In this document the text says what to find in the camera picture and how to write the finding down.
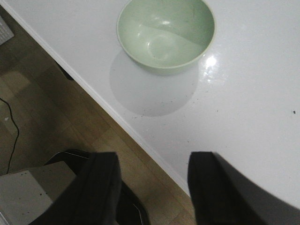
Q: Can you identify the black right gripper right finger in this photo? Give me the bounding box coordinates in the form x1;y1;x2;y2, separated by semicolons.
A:
187;152;300;225

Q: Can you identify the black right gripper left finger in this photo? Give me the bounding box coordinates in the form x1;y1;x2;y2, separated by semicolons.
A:
32;151;122;225

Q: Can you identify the green bowl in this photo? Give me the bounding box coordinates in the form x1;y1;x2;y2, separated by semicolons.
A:
116;0;215;75

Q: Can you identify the grey robot base box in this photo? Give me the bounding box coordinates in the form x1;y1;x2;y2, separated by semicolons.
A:
0;161;75;225

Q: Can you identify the thin black floor cable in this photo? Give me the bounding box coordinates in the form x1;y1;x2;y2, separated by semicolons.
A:
0;97;20;175

